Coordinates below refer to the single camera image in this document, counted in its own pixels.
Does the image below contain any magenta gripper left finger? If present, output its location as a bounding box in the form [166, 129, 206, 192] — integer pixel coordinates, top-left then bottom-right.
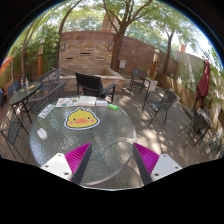
[41, 143, 92, 185]

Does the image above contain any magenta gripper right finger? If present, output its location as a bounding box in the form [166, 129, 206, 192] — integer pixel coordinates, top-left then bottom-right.
[133, 143, 182, 185]

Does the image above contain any round glass patio table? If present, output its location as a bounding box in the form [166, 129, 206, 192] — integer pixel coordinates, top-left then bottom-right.
[29, 106, 136, 186]

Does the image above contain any white printed card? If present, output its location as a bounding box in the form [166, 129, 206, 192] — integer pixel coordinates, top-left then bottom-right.
[38, 104, 55, 118]

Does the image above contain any colourful illustrated booklet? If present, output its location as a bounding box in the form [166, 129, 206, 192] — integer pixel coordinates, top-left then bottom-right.
[56, 97, 78, 107]

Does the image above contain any open white book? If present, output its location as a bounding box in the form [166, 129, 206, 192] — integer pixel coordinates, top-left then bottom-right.
[78, 96, 96, 106]

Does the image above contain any grey metal chair right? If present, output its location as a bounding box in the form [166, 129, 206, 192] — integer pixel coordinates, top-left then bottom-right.
[142, 90, 177, 124]

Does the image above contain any white flat box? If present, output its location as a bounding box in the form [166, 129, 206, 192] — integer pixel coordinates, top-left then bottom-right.
[96, 100, 108, 107]

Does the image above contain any green marker pen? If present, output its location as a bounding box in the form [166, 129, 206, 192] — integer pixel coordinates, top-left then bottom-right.
[108, 104, 119, 110]

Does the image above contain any dark wicker chair behind table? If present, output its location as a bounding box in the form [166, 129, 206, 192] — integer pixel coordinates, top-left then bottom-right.
[75, 72, 116, 100]

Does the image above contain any small round side table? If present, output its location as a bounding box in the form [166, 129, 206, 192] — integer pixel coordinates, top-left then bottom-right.
[8, 81, 42, 125]

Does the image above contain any black metal chair far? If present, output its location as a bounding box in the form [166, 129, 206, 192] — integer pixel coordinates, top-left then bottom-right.
[128, 68, 150, 98]

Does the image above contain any folded maroon patio umbrella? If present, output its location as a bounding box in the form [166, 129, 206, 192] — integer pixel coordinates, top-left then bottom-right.
[195, 60, 210, 106]

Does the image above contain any stone brick fountain wall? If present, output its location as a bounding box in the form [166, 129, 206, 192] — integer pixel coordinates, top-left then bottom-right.
[59, 31, 124, 91]

